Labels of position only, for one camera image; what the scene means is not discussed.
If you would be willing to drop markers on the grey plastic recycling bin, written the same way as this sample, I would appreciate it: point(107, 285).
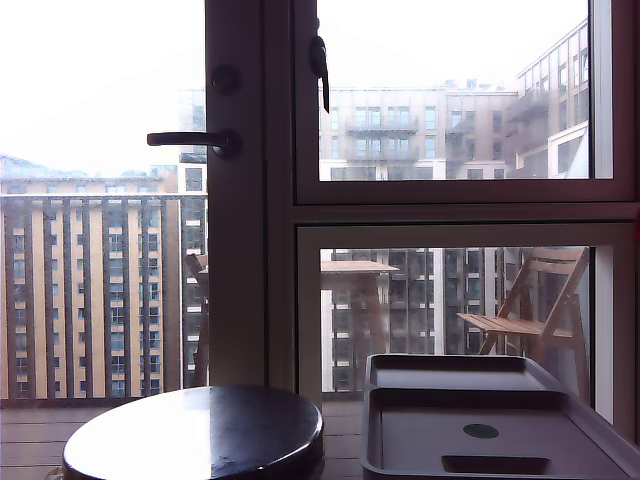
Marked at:
point(450, 372)

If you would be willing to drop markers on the glass balcony door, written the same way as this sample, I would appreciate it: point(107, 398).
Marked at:
point(235, 250)

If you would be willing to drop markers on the grey hinged bin lid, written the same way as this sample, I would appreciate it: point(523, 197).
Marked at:
point(425, 435)

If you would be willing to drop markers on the fixed window pane frame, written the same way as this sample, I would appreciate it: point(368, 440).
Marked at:
point(450, 236)

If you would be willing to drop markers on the dark metal door lever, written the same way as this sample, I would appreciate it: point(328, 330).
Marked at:
point(185, 139)

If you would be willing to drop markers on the dark slatted balcony railing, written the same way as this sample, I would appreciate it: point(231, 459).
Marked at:
point(95, 201)

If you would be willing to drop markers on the round black glossy disc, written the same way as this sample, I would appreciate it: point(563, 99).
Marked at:
point(240, 440)

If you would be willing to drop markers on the openable window sash frame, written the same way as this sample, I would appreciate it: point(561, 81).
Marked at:
point(450, 192)

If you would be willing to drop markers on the round door lock knob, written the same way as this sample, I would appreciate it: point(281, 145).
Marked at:
point(225, 79)

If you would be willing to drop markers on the wooden balcony table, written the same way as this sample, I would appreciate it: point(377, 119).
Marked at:
point(355, 266)

